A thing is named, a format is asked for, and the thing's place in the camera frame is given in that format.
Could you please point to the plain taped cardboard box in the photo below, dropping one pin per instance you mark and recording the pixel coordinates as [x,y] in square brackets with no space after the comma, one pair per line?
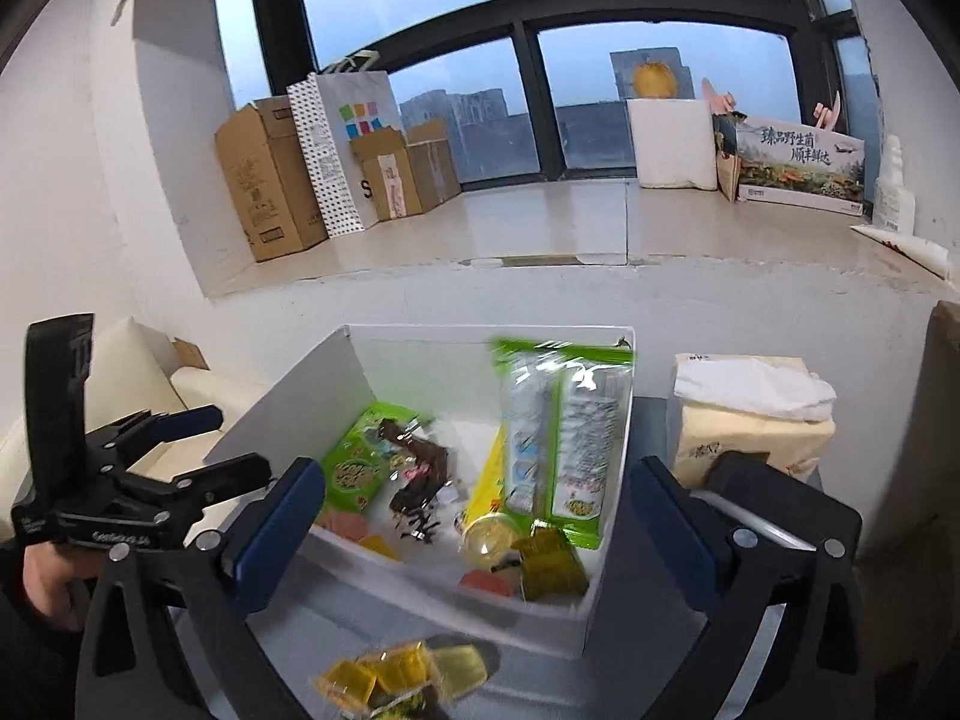
[439,172]

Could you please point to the dark wooden cabinet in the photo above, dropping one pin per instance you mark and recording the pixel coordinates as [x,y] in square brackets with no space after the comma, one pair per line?
[946,390]

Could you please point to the person's left hand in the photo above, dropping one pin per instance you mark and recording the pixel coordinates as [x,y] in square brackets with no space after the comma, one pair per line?
[45,577]

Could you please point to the rolled white paper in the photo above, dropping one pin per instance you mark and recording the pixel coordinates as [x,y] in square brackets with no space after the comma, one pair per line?
[911,247]

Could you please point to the yellow jelly cup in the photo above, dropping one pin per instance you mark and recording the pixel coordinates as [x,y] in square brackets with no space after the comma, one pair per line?
[487,536]

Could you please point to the cream leather sofa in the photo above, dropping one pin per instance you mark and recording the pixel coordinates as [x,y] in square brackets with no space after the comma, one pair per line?
[142,367]

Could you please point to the tall cardboard box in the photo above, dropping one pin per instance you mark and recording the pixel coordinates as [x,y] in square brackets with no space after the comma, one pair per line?
[262,180]

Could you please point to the pink cutout figure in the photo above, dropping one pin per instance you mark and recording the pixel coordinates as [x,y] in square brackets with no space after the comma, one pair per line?
[827,114]
[720,99]

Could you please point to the long green snack packet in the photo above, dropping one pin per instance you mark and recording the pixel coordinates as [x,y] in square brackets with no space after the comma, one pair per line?
[570,420]

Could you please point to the pale yellowish clear packet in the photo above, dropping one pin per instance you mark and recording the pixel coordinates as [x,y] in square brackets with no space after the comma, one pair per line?
[457,664]

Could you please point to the yellow round fruit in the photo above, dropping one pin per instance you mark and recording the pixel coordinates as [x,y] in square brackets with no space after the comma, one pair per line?
[656,80]

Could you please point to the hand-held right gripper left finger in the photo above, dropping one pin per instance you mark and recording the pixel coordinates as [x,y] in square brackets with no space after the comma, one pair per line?
[281,532]

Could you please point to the black and white clock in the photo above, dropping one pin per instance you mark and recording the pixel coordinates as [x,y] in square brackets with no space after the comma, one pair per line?
[795,502]

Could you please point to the white spray bottle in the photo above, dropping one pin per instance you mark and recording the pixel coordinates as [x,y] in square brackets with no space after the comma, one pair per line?
[892,195]

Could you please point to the wide green snack packet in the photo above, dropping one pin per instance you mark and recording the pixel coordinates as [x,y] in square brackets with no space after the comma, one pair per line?
[356,465]

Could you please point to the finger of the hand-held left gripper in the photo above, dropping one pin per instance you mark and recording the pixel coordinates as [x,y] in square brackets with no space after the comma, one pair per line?
[232,472]
[187,420]

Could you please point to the red jelly cup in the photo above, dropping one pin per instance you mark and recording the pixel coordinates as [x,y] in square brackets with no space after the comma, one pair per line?
[487,583]
[341,523]

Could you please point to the cream tissue pack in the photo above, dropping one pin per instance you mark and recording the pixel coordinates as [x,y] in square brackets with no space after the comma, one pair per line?
[750,427]

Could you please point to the black window frame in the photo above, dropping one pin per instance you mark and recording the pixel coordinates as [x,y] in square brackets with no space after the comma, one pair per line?
[525,22]

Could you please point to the white dotted paper bag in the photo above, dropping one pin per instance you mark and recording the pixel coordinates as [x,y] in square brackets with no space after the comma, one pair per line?
[337,157]

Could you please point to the clear packet of brown snack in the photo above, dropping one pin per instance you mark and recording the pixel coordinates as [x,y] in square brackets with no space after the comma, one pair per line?
[420,465]

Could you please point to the scenic printed carton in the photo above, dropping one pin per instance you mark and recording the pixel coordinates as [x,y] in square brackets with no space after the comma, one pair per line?
[795,165]

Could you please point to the orange jelly cup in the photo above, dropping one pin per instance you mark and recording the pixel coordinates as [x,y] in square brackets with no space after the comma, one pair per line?
[379,546]

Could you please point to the white foam box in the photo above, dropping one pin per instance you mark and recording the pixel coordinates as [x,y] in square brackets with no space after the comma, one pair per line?
[671,142]

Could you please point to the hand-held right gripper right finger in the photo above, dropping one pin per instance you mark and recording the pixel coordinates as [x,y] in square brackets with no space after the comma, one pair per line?
[667,517]

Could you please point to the yellow snack pouch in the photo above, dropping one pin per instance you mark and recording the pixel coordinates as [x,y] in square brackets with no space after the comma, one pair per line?
[489,476]

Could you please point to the olive gold snack packet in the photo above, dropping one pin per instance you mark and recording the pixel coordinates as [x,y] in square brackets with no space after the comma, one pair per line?
[551,570]

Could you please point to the cardboard box with white label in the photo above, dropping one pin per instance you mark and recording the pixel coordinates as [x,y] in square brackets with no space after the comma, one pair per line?
[390,180]

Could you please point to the small cardboard piece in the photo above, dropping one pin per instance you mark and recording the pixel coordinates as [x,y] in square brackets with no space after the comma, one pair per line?
[187,352]

